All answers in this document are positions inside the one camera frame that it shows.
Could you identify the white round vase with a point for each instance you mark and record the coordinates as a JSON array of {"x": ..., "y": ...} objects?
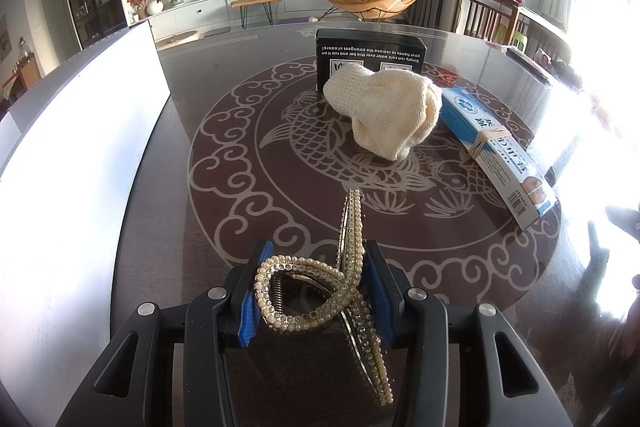
[{"x": 154, "y": 7}]

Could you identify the black cardboard box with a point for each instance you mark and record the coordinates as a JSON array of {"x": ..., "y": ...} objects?
[{"x": 365, "y": 47}]

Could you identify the white television cabinet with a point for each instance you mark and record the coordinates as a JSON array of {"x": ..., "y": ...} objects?
[{"x": 210, "y": 12}]

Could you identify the white partition board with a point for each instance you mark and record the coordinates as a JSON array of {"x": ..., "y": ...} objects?
[{"x": 75, "y": 157}]

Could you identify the wooden slatted chair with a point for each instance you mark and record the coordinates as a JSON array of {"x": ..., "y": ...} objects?
[{"x": 480, "y": 14}]

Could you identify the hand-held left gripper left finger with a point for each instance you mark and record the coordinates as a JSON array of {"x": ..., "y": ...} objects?
[{"x": 248, "y": 319}]

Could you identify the pearl hair claw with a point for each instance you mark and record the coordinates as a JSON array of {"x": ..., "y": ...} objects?
[{"x": 305, "y": 264}]

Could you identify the wooden bench with metal legs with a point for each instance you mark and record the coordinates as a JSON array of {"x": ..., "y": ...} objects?
[{"x": 255, "y": 0}]

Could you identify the blue and white medicine box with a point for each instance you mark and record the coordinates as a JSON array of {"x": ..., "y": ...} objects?
[{"x": 505, "y": 162}]

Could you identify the dark patterned desktop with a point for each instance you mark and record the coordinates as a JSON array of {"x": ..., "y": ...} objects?
[{"x": 225, "y": 117}]

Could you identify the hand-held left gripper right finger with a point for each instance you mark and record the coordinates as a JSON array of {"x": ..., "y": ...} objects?
[{"x": 382, "y": 297}]

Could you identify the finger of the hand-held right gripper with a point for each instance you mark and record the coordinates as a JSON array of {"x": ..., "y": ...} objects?
[{"x": 625, "y": 216}]

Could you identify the cream knitted cloth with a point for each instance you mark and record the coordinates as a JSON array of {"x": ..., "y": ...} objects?
[{"x": 385, "y": 112}]

